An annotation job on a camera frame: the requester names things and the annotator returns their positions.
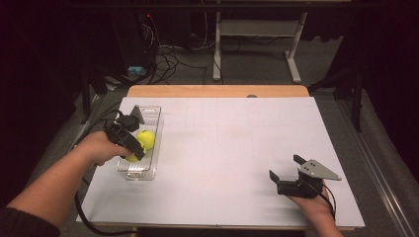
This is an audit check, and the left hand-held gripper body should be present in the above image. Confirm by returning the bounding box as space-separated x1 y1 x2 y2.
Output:
104 105 146 157

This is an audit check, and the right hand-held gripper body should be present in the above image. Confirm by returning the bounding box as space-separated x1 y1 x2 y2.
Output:
276 159 342 199

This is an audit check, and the clear plastic container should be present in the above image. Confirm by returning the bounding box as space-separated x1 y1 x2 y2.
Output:
116 105 165 182

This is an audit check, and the person's left hand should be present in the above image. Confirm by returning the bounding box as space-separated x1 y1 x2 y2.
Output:
74 130 134 167

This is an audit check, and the person's right hand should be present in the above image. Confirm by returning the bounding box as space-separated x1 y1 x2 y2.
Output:
286 184 335 221

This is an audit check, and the black metal stand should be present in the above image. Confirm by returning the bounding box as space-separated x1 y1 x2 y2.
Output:
79 63 112 125
308 63 364 133

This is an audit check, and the white board sheet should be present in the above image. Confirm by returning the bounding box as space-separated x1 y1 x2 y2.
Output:
75 96 367 229

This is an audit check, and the small blue floor item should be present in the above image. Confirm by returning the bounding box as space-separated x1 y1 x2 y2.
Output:
127 65 147 77

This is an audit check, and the dark computer tower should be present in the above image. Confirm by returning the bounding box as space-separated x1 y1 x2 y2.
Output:
111 12 156 68

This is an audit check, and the wooden table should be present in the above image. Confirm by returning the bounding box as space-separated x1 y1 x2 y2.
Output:
126 84 311 99

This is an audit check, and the black floor cable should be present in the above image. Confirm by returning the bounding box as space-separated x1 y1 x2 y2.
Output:
73 100 123 147

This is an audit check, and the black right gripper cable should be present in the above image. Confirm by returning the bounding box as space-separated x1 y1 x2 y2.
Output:
320 184 338 221

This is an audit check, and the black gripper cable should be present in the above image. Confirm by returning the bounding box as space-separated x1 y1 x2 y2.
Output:
320 184 338 221
73 110 133 237

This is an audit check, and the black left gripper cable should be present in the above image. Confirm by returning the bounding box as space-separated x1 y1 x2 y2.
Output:
73 110 133 237

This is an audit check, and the tangle of floor cables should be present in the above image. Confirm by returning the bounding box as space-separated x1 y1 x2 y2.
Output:
141 13 210 86

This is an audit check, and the white metal desk frame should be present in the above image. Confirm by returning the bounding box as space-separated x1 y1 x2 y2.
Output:
211 10 309 85

